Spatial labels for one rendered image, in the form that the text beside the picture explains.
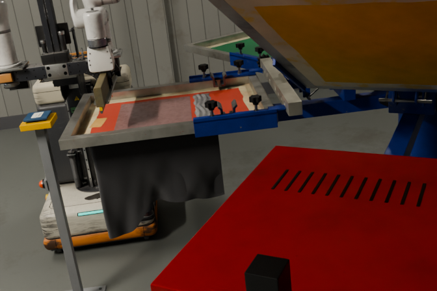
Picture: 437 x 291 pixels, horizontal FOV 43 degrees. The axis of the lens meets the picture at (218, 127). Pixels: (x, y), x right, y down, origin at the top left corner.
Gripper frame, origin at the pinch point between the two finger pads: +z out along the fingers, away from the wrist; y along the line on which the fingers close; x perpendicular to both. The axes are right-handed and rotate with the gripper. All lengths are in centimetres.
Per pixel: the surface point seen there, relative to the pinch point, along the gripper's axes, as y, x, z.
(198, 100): -36.1, -7.3, 14.3
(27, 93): 122, -300, 82
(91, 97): 11.3, -24.7, 12.6
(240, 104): -52, 4, 14
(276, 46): -57, 76, -25
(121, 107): -3.2, -11.8, 14.7
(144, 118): -13.6, 6.6, 14.5
